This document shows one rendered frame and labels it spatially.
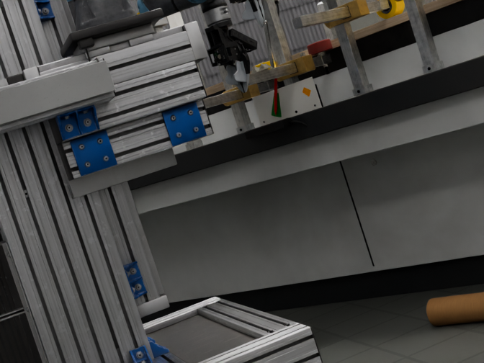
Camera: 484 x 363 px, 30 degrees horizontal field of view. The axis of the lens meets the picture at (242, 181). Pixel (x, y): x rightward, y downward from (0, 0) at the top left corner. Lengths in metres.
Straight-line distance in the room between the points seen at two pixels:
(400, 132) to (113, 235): 0.93
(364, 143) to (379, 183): 0.28
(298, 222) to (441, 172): 0.63
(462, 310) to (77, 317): 1.05
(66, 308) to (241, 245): 1.34
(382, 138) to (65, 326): 1.11
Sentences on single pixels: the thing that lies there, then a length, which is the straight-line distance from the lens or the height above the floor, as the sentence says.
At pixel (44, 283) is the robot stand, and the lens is 2.28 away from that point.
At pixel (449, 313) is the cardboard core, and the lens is 2.62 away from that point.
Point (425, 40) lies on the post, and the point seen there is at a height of 0.79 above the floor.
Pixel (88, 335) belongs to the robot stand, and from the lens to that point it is 2.31.
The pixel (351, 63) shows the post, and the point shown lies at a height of 0.80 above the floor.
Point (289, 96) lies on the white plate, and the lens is 2.91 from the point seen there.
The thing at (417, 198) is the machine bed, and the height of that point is 0.32.
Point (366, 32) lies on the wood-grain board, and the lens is 2.97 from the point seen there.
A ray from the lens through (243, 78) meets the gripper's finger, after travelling 2.66.
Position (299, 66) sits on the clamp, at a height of 0.84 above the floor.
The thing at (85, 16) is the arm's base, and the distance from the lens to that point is 2.18.
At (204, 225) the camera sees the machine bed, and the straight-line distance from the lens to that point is 3.62.
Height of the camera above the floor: 0.72
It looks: 3 degrees down
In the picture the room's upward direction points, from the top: 18 degrees counter-clockwise
